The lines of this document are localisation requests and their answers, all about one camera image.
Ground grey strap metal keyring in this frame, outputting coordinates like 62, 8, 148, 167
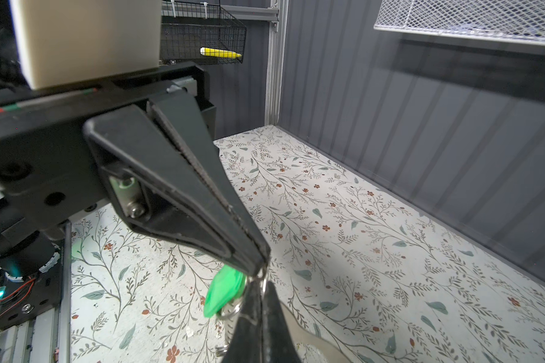
215, 278, 350, 362

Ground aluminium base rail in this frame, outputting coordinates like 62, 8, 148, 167
0, 219, 71, 362

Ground green tag key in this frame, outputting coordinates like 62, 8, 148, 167
203, 266, 247, 319

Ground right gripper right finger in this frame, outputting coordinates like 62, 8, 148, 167
262, 281, 301, 363

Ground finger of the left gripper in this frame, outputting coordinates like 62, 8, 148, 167
82, 103, 266, 278
148, 91, 270, 272

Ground white mesh wall basket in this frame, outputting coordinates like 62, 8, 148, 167
374, 0, 545, 46

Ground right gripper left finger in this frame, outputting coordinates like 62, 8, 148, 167
222, 281, 262, 363

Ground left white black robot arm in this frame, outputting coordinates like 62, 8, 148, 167
0, 62, 270, 277

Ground yellow marker pen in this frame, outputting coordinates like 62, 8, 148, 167
200, 47, 242, 59

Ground black wire wall basket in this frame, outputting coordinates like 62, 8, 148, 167
159, 1, 247, 65

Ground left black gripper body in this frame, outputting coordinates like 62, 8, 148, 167
0, 62, 217, 237

